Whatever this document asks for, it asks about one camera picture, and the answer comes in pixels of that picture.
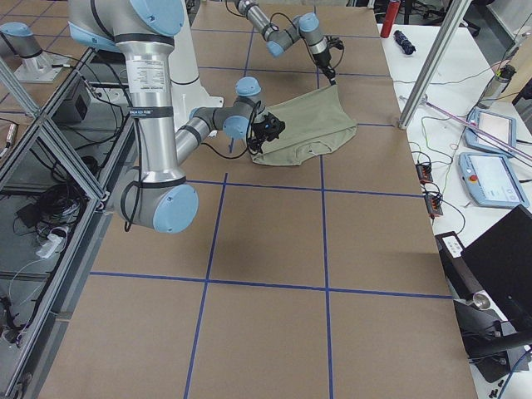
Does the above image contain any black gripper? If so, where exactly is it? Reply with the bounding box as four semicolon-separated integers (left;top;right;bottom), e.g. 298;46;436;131
312;36;344;79
248;112;286;155

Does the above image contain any light green long-sleeve shirt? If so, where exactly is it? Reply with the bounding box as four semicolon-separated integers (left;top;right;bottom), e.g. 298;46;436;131
251;85;357;166

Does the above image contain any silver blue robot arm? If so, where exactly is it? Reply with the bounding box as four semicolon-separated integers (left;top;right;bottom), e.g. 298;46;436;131
233;1;344;86
68;1;285;234

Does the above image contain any folded dark blue umbrella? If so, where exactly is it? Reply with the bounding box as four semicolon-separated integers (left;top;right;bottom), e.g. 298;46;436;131
393;30;416;56

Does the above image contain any red cylinder bottle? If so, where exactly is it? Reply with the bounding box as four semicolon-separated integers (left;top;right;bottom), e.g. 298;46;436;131
380;0;401;38

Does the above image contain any clear water bottle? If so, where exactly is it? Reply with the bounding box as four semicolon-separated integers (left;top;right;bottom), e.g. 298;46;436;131
483;63;516;109

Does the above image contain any blue teach pendant far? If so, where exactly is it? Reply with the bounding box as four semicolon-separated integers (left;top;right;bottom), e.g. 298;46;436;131
464;108;516;154

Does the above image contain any blue teach pendant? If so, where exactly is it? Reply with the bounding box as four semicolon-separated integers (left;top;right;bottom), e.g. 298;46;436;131
458;152;530;209
464;108;516;154

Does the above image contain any blue teach pendant near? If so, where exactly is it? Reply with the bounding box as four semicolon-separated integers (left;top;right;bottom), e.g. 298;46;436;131
458;152;530;209

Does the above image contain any white power strip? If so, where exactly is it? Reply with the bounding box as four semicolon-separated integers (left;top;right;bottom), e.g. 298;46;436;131
36;233;67;259

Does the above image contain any black monitor with stand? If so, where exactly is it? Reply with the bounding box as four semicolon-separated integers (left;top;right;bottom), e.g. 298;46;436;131
436;205;531;382

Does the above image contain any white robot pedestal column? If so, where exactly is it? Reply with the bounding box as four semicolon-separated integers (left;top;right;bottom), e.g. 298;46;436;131
169;1;224;131

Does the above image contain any aluminium frame post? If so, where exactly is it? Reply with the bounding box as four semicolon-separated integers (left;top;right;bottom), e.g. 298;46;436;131
398;0;471;130

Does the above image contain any aluminium frame rack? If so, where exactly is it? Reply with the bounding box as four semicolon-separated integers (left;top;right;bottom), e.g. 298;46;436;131
1;50;135;398

